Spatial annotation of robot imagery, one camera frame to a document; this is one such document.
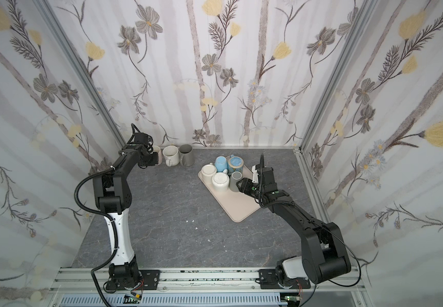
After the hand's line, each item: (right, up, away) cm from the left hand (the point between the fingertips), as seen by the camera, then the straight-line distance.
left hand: (157, 157), depth 104 cm
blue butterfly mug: (+43, -3, -5) cm, 44 cm away
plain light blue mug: (+36, -3, -3) cm, 36 cm away
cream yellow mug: (+6, +3, +6) cm, 9 cm away
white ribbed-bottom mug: (+36, -12, -9) cm, 39 cm away
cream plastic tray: (+44, -25, -8) cm, 52 cm away
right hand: (+46, -12, -19) cm, 51 cm away
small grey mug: (+44, -10, -9) cm, 46 cm away
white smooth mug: (+28, -8, -3) cm, 30 cm away
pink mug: (0, +5, 0) cm, 5 cm away
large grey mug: (+16, +1, +3) cm, 16 cm away
